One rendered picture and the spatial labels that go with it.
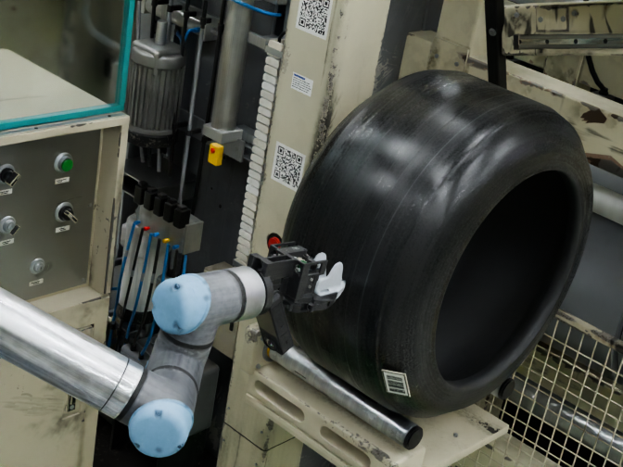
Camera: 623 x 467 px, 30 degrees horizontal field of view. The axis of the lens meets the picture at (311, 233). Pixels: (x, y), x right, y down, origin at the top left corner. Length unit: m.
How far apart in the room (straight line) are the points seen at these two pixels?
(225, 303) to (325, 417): 0.57
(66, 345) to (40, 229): 0.72
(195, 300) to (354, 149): 0.44
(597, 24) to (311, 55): 0.52
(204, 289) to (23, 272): 0.71
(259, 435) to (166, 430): 0.92
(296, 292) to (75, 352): 0.36
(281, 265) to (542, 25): 0.82
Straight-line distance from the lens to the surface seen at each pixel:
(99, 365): 1.47
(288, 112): 2.11
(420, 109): 1.86
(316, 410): 2.09
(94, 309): 2.27
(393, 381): 1.85
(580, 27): 2.19
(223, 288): 1.56
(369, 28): 2.06
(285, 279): 1.67
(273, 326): 1.68
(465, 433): 2.24
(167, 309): 1.54
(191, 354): 1.58
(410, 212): 1.75
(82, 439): 2.43
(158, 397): 1.48
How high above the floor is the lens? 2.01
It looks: 25 degrees down
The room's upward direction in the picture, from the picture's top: 10 degrees clockwise
